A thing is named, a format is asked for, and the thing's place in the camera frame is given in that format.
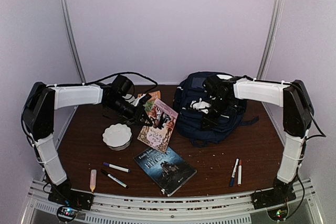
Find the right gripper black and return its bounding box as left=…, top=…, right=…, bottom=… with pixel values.
left=201, top=96, right=233, bottom=130

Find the circuit board with leds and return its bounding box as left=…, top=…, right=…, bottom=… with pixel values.
left=267, top=206, right=289, bottom=222
left=56, top=206, right=79, bottom=222

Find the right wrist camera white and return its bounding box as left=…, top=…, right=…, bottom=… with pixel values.
left=190, top=98, right=211, bottom=114

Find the blue Wuthering Heights book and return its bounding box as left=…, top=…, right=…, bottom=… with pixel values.
left=133, top=147, right=197, bottom=197

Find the right aluminium frame post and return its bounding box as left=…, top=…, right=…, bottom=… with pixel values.
left=257, top=0, right=284, bottom=80

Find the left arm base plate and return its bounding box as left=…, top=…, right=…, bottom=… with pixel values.
left=48, top=186, right=93, bottom=210

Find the black capped white marker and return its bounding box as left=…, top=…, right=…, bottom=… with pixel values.
left=100, top=169, right=129, bottom=188

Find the blue capped white marker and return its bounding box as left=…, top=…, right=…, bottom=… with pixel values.
left=229, top=158, right=239, bottom=187

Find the pink glue tube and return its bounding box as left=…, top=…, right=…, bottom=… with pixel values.
left=89, top=169, right=97, bottom=193

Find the aluminium frame post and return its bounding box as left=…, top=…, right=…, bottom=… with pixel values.
left=257, top=0, right=284, bottom=80
left=60, top=0, right=86, bottom=82

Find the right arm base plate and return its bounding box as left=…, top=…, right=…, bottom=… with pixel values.
left=251, top=188, right=296, bottom=210

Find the left circuit board with leds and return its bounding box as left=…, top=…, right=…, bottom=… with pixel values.
left=56, top=206, right=79, bottom=222

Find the brown capped white marker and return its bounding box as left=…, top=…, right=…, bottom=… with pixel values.
left=237, top=159, right=242, bottom=186

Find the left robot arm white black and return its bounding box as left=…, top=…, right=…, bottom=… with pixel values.
left=20, top=72, right=153, bottom=205

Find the purple capped white marker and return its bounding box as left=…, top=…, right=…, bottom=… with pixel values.
left=103, top=162, right=131, bottom=173

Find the navy blue student backpack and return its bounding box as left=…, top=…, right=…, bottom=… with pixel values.
left=173, top=71, right=259, bottom=147

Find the right circuit board with leds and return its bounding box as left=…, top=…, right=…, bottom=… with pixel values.
left=267, top=206, right=289, bottom=222

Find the pink illustrated paperback book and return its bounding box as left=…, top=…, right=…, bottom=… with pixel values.
left=137, top=99, right=178, bottom=153

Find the front aluminium rail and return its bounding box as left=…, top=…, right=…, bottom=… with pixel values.
left=19, top=179, right=326, bottom=223

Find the orange paperback book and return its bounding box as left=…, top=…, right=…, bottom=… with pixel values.
left=137, top=91, right=161, bottom=102

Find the left aluminium frame post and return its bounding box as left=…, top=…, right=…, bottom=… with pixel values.
left=60, top=0, right=86, bottom=82

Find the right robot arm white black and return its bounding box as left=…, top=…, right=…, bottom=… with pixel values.
left=201, top=74, right=316, bottom=204

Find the white scalloped ceramic bowl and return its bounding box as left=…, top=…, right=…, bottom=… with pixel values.
left=102, top=123, right=132, bottom=151

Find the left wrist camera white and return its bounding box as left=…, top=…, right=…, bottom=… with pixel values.
left=131, top=93, right=152, bottom=106

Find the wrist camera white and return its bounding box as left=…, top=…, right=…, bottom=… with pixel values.
left=131, top=93, right=152, bottom=106
left=190, top=98, right=211, bottom=114

